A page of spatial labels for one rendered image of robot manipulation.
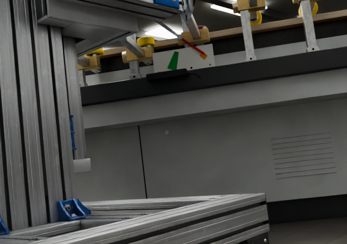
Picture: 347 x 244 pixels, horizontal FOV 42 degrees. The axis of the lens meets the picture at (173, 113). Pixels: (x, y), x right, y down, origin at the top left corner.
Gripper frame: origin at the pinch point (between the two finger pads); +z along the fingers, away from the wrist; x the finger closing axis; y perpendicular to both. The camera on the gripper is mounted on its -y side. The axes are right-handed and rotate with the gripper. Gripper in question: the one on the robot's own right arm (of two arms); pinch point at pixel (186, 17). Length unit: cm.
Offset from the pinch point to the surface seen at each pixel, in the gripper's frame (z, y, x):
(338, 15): -5, -49, 62
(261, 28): -5, -49, 28
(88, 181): 54, -54, -63
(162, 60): 6.3, -31.4, -15.9
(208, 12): -262, -799, -34
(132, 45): 3.3, -12.3, -23.5
